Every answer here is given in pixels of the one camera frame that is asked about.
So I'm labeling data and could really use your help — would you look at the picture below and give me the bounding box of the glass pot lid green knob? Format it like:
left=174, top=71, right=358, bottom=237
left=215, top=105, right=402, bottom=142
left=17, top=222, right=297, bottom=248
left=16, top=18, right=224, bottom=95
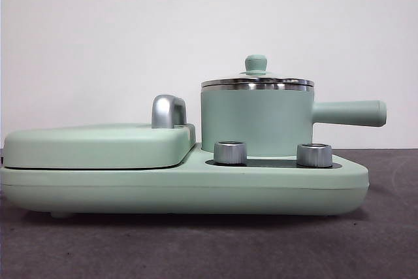
left=201, top=54, right=315, bottom=90

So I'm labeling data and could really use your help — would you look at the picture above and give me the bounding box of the mint green hinged griddle lid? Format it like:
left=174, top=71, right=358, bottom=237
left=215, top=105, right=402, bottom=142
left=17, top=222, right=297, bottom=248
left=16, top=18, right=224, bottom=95
left=2, top=123, right=197, bottom=171

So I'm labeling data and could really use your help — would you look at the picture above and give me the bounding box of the silver control knob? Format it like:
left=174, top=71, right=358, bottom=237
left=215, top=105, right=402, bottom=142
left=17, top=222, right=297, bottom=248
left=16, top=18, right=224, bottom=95
left=213, top=140, right=248, bottom=166
left=296, top=142, right=334, bottom=168

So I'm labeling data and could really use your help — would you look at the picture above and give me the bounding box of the mint green breakfast machine base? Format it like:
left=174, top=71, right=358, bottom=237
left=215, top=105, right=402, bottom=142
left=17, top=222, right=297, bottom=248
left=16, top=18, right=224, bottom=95
left=0, top=143, right=370, bottom=220

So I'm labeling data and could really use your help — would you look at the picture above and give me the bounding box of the silver griddle lid handle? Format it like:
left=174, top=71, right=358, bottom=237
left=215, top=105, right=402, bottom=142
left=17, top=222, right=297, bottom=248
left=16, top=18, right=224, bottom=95
left=151, top=95, right=188, bottom=129

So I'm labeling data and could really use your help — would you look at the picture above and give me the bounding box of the mint green pot with handle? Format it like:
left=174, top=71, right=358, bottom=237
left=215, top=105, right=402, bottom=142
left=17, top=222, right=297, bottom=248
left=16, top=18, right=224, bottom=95
left=200, top=82, right=388, bottom=159

